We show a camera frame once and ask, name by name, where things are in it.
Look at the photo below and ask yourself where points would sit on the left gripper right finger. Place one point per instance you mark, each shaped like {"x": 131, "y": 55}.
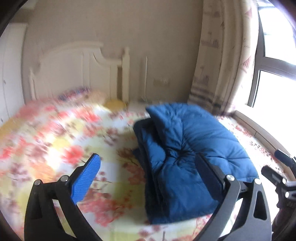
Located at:
{"x": 253, "y": 220}

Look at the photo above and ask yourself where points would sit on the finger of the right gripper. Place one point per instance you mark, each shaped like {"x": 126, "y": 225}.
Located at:
{"x": 286, "y": 159}
{"x": 284, "y": 188}

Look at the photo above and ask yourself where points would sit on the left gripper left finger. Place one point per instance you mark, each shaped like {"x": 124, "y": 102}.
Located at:
{"x": 52, "y": 212}

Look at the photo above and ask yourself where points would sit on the blue padded winter jacket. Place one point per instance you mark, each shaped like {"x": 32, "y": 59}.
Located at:
{"x": 170, "y": 141}

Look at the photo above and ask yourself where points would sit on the floral bed sheet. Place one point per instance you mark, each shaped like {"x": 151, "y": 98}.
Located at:
{"x": 48, "y": 139}

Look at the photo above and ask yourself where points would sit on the colourful patterned pillow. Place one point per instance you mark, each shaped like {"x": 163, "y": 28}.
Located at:
{"x": 73, "y": 94}

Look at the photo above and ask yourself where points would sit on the boat print curtain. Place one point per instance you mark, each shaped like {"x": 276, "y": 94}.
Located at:
{"x": 225, "y": 64}

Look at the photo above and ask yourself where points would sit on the yellow pillow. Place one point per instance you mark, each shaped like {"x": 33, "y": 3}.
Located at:
{"x": 115, "y": 105}

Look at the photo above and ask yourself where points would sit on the beige dotted pillow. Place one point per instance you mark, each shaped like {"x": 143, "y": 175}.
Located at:
{"x": 97, "y": 97}

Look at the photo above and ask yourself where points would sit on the white nightstand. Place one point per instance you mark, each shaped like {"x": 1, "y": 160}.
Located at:
{"x": 139, "y": 106}

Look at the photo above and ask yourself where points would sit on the silver desk lamp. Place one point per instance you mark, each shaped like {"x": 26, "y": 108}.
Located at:
{"x": 143, "y": 87}

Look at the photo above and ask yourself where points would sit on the white wooden headboard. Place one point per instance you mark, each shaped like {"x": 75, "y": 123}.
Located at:
{"x": 81, "y": 64}

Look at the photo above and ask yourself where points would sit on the white wardrobe door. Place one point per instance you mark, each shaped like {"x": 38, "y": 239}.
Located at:
{"x": 11, "y": 70}

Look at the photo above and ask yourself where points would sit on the window frame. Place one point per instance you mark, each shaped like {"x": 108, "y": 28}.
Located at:
{"x": 273, "y": 83}

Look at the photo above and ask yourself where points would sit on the wall socket plate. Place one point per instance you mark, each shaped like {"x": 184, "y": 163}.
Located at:
{"x": 162, "y": 82}

